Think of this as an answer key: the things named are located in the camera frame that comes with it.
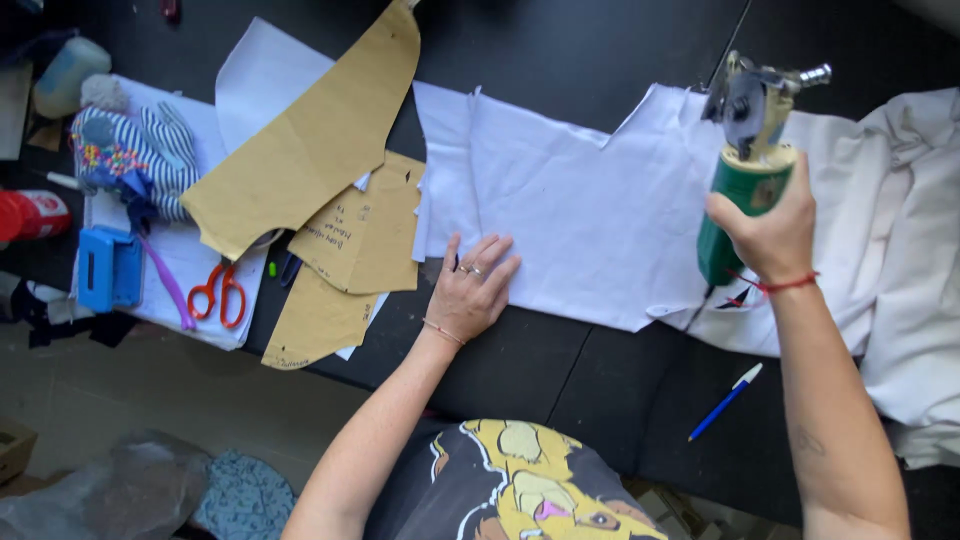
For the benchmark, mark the person's left hand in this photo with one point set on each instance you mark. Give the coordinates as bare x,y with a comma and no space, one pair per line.
469,300

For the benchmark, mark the person's right hand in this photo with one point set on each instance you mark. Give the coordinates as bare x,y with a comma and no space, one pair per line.
780,232

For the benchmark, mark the green rotary fabric cutter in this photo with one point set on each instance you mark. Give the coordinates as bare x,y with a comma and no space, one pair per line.
739,187

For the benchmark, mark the white fabric layers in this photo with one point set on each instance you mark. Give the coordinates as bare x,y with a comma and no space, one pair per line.
585,217

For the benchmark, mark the brown paper pattern with writing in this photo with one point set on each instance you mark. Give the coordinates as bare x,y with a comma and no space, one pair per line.
367,232

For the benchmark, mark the cream fabric heap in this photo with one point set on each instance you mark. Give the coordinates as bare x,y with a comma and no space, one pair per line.
900,262

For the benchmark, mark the small brown paper pattern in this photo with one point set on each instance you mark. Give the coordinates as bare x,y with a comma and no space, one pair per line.
319,322

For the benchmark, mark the blue pen with white cap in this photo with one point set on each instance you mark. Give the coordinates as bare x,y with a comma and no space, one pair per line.
724,405

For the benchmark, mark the small blue thread snips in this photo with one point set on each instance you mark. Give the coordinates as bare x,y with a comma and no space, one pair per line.
289,270

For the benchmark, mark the person's printed dark t-shirt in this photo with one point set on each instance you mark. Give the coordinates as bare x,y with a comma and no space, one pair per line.
510,487

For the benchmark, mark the large brown paper pattern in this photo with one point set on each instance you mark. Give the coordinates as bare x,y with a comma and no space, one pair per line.
315,142

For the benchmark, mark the white fabric stack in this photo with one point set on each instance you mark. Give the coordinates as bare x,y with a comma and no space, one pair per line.
195,255

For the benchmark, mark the blue patterned cloth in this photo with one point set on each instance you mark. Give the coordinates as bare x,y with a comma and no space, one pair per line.
244,499

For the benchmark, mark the white paper sheet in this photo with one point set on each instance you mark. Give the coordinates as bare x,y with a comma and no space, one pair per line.
259,79

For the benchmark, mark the blue white striped cloth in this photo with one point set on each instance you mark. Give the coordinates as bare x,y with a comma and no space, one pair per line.
161,161

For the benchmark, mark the blue plastic box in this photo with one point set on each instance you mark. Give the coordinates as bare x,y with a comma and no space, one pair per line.
109,268

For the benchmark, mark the colourful beaded cloth piece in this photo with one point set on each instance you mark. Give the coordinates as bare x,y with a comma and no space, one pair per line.
109,156

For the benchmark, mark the clear plastic bag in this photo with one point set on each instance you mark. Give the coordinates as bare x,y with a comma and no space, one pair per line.
112,487

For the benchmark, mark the dark cloth scraps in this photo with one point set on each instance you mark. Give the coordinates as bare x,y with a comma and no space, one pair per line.
52,319

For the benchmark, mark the grey pompom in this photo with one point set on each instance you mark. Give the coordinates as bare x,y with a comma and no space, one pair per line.
103,93

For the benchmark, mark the white marker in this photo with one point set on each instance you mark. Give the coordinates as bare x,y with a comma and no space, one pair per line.
64,181

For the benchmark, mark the red white can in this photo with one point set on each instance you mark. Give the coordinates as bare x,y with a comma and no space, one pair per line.
30,215

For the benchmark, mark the translucent plastic bottle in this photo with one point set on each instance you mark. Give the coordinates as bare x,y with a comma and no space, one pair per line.
69,75

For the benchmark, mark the cardboard box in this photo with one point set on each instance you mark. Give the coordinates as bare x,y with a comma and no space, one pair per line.
15,450

